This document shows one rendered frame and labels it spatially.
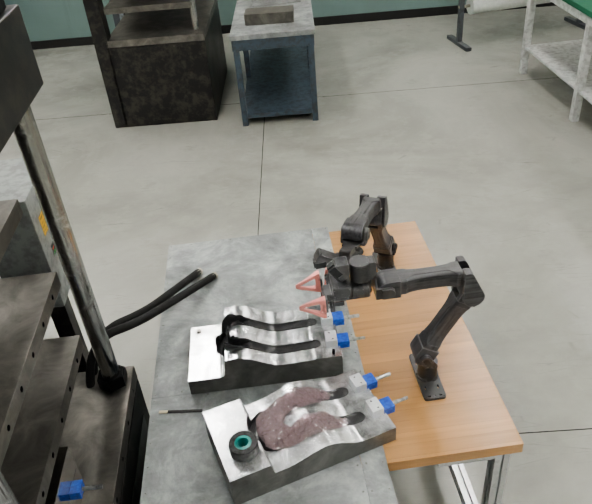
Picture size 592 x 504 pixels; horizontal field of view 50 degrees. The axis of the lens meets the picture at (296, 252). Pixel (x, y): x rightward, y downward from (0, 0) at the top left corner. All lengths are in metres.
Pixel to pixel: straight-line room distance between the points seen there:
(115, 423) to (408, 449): 0.92
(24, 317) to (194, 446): 0.62
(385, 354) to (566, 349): 1.48
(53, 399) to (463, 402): 1.21
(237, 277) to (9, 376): 1.16
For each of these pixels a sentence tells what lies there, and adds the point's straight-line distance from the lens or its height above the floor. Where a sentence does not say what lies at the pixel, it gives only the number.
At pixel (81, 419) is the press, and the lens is 2.23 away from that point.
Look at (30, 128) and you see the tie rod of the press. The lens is 1.77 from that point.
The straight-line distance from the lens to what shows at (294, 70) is 6.66.
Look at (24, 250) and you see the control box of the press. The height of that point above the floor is 1.30.
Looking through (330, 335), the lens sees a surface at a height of 0.92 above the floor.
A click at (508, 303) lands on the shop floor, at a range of 3.71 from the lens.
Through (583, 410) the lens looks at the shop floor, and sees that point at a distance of 3.25.
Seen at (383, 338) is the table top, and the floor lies 0.80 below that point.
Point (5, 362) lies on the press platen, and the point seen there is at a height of 1.29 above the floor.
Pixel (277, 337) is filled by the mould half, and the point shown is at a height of 0.88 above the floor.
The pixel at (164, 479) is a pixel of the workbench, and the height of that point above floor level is 0.80.
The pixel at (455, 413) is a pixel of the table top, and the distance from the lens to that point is 2.06.
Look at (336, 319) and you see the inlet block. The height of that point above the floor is 0.90.
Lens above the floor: 2.36
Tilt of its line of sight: 36 degrees down
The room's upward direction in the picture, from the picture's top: 5 degrees counter-clockwise
